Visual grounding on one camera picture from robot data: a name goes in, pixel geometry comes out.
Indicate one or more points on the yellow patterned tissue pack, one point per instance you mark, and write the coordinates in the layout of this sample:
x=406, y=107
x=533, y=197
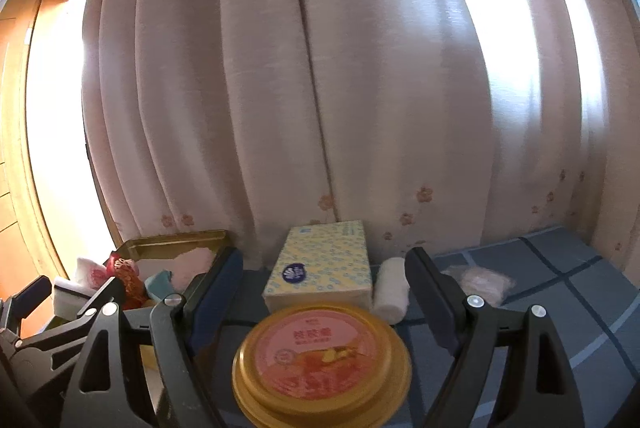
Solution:
x=320, y=263

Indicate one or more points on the red tasselled ornament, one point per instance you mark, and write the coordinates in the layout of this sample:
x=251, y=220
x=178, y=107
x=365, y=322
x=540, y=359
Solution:
x=125, y=278

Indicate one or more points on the white floral curtain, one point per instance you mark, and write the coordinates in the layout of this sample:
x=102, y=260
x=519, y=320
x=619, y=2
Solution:
x=350, y=83

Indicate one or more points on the wooden door frame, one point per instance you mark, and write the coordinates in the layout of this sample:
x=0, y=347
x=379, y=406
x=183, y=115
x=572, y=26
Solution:
x=20, y=133

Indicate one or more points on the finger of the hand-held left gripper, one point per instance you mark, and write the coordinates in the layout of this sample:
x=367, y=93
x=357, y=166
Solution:
x=75, y=323
x=32, y=293

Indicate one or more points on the white foam block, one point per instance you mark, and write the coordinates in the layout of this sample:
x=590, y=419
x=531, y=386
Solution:
x=70, y=293

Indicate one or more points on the pale pink cloth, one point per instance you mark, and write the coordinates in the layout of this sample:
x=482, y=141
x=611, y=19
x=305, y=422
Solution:
x=195, y=263

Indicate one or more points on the clear plastic bag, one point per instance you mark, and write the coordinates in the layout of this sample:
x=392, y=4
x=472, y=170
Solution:
x=480, y=283

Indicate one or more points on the white rolled towel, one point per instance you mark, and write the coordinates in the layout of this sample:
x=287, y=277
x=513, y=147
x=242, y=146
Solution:
x=390, y=288

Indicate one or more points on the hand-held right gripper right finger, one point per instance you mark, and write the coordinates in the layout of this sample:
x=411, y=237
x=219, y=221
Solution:
x=425, y=293

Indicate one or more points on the blue plaid tablecloth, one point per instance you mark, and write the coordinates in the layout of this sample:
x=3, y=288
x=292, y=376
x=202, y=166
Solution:
x=575, y=308

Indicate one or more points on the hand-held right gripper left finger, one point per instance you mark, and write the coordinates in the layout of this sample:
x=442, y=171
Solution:
x=222, y=288

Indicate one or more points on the teal cloth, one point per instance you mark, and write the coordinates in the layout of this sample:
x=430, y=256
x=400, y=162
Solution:
x=160, y=285

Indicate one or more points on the round gold tin pink lid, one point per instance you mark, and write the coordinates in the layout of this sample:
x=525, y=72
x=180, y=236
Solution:
x=310, y=353

